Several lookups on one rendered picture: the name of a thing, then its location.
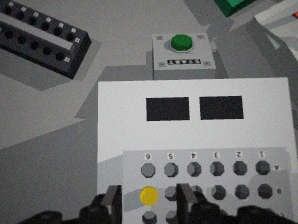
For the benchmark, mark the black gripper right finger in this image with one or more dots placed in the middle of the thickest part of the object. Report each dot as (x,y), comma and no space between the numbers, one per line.
(189,204)

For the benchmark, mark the black rectangular block with holes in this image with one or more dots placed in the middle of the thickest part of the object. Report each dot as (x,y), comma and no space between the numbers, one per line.
(42,39)

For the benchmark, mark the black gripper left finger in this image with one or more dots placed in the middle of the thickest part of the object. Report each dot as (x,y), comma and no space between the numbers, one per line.
(109,204)

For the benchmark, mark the green tube rack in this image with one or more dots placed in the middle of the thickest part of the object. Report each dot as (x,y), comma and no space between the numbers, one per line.
(229,7)

